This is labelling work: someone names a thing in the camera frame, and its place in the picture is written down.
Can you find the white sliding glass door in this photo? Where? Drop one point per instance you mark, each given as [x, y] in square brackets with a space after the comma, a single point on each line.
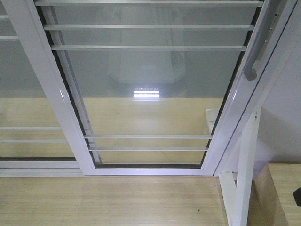
[146, 50]

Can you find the grey door handle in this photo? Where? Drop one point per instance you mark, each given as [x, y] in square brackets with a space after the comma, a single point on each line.
[258, 37]

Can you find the black robot part at edge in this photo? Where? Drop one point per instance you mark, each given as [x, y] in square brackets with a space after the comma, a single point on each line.
[297, 196]

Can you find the light wooden base platform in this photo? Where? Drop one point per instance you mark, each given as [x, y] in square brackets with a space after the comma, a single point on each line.
[122, 201]

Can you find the fixed glass panel left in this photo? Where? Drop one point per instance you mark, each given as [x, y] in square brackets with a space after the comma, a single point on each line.
[26, 94]

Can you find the white diagonal support brace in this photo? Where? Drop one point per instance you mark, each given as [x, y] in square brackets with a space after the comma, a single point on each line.
[240, 179]

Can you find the light wooden box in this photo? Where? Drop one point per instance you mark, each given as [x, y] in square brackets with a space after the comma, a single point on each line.
[272, 202]

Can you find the white door frame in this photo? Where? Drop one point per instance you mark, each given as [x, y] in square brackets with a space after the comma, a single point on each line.
[276, 87]

